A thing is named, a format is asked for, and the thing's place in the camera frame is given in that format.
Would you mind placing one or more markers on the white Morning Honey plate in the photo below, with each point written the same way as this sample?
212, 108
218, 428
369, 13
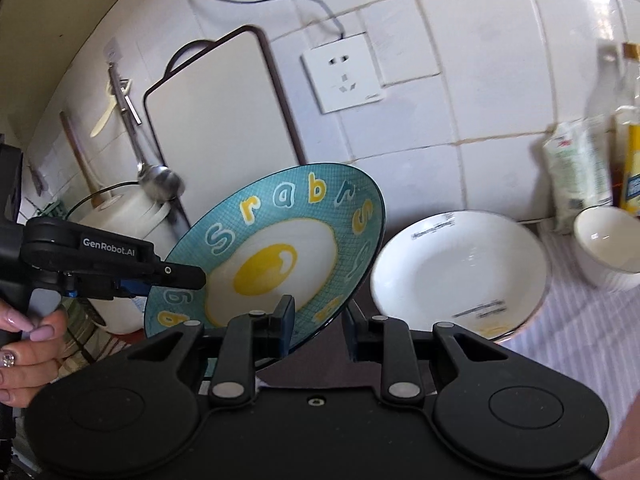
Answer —
479, 270

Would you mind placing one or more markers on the left hand painted nails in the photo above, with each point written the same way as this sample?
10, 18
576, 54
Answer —
30, 364

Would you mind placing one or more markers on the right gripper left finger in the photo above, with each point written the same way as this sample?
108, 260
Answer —
249, 338

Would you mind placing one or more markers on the white rice cooker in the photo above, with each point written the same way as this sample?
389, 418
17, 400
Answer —
126, 212

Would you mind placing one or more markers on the white ribbed bowl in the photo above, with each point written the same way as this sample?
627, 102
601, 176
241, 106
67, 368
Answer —
606, 247

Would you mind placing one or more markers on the steel ladle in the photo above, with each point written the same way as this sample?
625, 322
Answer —
160, 183

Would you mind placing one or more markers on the wooden spatula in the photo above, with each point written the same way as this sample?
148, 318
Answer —
93, 183

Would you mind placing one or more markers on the white green seasoning bag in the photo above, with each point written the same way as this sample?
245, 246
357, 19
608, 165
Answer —
578, 164

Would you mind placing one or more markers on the clear glass bottle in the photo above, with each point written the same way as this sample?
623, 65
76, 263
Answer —
603, 98

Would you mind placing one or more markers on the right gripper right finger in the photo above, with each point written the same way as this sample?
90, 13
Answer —
388, 342

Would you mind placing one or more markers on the teal fried egg plate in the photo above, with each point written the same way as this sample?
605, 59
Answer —
311, 232

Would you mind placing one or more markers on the white wall socket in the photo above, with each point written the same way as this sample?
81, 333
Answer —
343, 74

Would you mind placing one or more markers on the striped table cloth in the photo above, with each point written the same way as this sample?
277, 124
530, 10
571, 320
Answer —
586, 333

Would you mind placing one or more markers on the white cutting board brown rim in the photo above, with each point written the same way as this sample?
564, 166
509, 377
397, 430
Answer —
220, 117

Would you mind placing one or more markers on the yellow label oil bottle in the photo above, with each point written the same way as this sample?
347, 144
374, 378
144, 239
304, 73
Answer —
626, 118

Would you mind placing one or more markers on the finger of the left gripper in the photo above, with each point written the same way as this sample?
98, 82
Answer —
129, 280

